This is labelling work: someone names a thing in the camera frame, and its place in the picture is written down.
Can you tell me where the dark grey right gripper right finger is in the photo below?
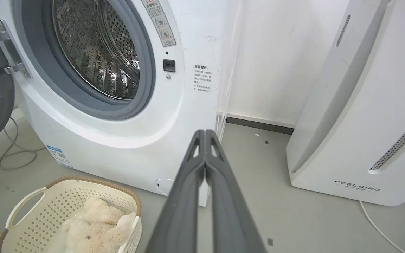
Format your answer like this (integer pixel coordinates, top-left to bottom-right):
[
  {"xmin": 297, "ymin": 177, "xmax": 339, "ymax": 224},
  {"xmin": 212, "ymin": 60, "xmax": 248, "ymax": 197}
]
[{"xmin": 205, "ymin": 129, "xmax": 267, "ymax": 253}]

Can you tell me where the white front-load washing machine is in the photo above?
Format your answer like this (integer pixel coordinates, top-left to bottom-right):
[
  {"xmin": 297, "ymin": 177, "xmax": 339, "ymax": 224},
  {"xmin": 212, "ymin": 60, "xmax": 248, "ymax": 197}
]
[{"xmin": 0, "ymin": 0, "xmax": 242, "ymax": 207}]

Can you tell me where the white Feelbird air purifier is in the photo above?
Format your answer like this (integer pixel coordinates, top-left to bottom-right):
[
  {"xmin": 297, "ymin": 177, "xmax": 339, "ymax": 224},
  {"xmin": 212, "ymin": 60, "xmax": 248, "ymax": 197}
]
[{"xmin": 286, "ymin": 0, "xmax": 405, "ymax": 207}]

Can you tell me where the cream plush toy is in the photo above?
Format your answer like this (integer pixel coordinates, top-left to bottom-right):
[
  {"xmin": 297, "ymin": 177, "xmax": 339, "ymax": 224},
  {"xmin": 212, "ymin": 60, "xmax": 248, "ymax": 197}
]
[{"xmin": 44, "ymin": 197, "xmax": 137, "ymax": 253}]

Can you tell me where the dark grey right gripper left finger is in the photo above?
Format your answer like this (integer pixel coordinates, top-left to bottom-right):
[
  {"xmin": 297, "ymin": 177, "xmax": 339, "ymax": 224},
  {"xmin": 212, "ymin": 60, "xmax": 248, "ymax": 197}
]
[{"xmin": 146, "ymin": 130, "xmax": 206, "ymax": 253}]

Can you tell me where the white power cable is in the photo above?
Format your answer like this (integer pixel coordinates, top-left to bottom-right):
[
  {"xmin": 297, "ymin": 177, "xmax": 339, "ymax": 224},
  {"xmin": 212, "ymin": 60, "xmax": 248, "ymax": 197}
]
[{"xmin": 359, "ymin": 200, "xmax": 405, "ymax": 253}]

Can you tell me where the cream perforated laundry basket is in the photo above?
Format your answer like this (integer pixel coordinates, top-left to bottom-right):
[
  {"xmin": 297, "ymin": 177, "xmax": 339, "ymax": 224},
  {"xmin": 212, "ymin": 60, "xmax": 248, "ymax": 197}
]
[{"xmin": 0, "ymin": 176, "xmax": 142, "ymax": 253}]

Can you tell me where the grey floor cable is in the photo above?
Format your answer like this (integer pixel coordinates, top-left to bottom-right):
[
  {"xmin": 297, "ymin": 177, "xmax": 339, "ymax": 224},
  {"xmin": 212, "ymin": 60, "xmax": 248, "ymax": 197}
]
[{"xmin": 0, "ymin": 117, "xmax": 47, "ymax": 240}]

